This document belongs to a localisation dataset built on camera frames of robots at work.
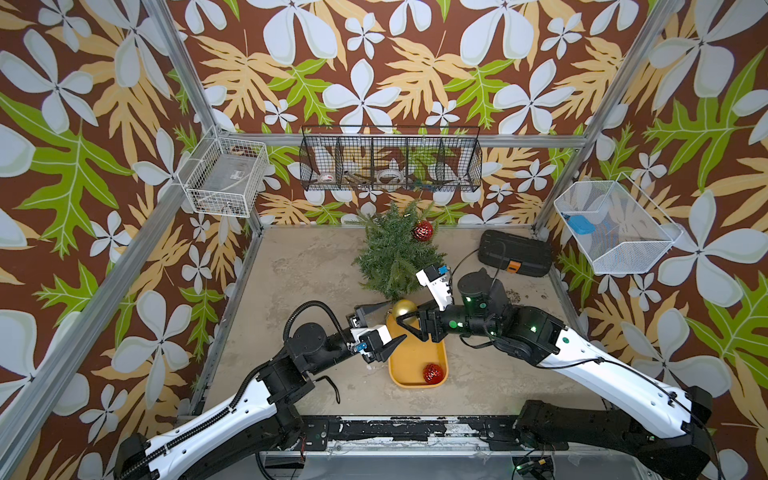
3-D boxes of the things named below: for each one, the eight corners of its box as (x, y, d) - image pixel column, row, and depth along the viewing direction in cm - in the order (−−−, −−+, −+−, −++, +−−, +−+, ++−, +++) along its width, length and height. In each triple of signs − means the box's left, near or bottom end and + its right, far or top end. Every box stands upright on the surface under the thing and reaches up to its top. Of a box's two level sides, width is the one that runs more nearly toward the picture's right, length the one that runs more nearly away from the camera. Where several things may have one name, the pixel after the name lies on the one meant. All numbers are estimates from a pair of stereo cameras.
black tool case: (473, 264, 111) (477, 253, 106) (479, 238, 120) (484, 226, 114) (543, 284, 105) (552, 273, 100) (544, 255, 114) (552, 243, 109)
